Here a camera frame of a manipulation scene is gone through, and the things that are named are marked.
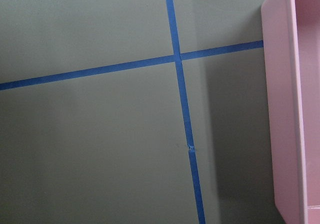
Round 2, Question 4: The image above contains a pink plastic bin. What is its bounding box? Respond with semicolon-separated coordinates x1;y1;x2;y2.
261;0;320;223

